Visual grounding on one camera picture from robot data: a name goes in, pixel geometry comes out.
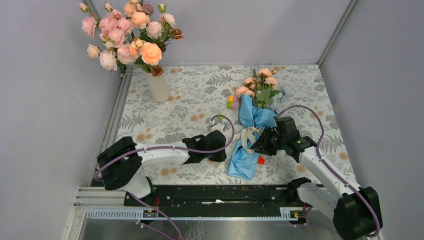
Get flower bouquet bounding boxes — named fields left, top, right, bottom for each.
left=226, top=68, right=286, bottom=180

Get cream printed ribbon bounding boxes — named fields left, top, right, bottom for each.
left=240, top=126, right=263, bottom=154

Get pink and peach rose bunch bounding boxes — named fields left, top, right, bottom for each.
left=78, top=0, right=184, bottom=77

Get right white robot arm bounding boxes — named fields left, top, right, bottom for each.
left=249, top=116, right=383, bottom=240

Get purple cable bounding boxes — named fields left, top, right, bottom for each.
left=93, top=114, right=236, bottom=240
left=274, top=104, right=382, bottom=239

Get white ceramic vase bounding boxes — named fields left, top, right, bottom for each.
left=145, top=73, right=170, bottom=103

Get red block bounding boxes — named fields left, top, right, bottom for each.
left=257, top=156, right=266, bottom=165

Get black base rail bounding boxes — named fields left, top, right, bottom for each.
left=142, top=184, right=310, bottom=219

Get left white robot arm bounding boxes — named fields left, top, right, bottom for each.
left=96, top=130, right=227, bottom=206

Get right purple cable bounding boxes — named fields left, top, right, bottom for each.
left=274, top=104, right=382, bottom=239

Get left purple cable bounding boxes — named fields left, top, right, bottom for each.
left=93, top=114, right=236, bottom=240

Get stacked coloured toy blocks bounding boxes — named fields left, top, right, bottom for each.
left=226, top=95, right=238, bottom=110

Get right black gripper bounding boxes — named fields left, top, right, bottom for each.
left=249, top=126, right=287, bottom=157

